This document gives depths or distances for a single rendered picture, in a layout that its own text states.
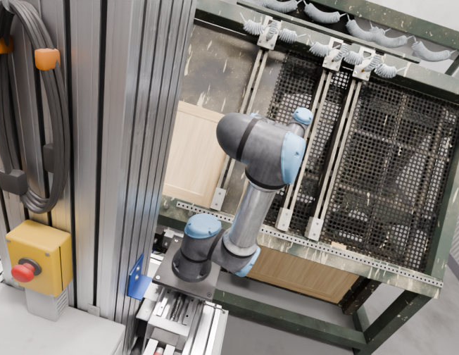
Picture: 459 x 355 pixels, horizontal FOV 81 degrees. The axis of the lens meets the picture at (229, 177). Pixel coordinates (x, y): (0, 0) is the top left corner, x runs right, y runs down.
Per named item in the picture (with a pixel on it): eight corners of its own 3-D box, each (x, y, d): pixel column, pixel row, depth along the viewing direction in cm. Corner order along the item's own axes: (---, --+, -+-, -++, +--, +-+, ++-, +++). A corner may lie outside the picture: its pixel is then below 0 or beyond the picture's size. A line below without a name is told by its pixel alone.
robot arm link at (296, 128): (265, 147, 104) (276, 129, 110) (292, 159, 102) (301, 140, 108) (269, 133, 98) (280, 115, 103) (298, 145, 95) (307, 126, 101)
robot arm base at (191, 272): (205, 288, 96) (211, 270, 91) (165, 275, 96) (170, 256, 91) (214, 257, 109) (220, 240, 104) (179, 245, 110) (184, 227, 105)
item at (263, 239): (88, 190, 165) (79, 190, 154) (95, 172, 165) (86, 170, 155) (424, 293, 170) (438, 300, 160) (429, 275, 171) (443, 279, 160)
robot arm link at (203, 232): (191, 231, 104) (198, 203, 97) (221, 247, 101) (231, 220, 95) (173, 250, 94) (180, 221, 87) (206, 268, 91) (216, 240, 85)
